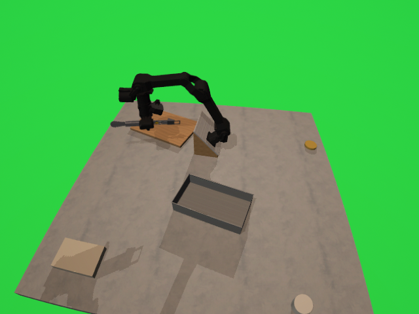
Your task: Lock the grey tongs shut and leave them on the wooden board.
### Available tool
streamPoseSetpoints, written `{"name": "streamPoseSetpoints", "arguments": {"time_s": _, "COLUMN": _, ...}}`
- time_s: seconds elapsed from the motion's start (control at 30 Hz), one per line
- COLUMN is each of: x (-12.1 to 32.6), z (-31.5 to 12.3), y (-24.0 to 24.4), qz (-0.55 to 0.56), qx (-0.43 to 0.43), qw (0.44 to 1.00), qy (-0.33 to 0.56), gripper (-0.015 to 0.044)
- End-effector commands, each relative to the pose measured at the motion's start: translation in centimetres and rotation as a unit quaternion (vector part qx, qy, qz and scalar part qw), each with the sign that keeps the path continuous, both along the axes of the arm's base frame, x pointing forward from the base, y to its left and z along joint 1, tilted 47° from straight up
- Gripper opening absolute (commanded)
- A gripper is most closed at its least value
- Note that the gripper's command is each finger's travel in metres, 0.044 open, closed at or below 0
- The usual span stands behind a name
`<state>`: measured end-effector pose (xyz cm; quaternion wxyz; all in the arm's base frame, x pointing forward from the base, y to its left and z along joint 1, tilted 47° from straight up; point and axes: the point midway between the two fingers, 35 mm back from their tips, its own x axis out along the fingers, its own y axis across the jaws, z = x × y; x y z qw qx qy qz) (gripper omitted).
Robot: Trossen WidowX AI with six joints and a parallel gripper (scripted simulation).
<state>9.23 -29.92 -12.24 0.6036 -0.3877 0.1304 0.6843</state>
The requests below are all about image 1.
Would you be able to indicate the orange-yellow flat disc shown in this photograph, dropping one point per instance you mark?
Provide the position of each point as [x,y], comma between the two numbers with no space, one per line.
[310,145]

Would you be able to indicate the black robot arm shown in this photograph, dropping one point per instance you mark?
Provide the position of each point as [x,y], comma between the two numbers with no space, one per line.
[143,85]

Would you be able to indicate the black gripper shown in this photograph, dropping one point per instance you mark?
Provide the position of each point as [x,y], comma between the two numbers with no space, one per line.
[146,122]

